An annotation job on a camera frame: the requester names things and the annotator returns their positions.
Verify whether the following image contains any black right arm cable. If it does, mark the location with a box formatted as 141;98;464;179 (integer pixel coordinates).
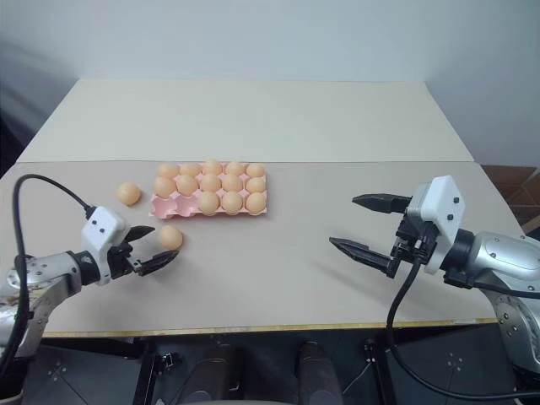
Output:
386;248;540;401

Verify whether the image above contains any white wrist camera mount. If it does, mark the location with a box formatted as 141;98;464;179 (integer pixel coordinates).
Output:
405;174;466;276
80;206;132;279

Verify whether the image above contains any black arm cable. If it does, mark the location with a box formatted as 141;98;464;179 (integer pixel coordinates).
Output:
386;248;540;401
0;174;97;363

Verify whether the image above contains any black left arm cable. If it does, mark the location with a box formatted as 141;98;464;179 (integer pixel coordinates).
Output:
0;174;97;363

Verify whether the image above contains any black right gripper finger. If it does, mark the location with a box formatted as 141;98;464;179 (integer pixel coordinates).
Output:
351;193;413;214
329;236;401;278

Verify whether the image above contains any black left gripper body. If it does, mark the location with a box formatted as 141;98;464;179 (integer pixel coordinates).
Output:
107;240;143;281

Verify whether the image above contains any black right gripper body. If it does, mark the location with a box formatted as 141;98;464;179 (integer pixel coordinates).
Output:
389;205;440;266

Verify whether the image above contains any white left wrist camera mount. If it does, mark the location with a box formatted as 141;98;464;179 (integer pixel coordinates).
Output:
80;206;132;279

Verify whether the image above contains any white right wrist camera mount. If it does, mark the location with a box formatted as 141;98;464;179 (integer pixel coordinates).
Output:
405;174;466;276

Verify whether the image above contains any dark rounded shape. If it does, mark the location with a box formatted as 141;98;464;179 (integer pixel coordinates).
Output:
294;340;339;405
194;337;238;405

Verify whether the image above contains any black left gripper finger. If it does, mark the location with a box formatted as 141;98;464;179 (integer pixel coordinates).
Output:
134;250;181;278
125;225;157;245

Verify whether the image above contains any pink egg tray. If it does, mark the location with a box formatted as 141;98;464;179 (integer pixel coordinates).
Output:
148;161;269;220

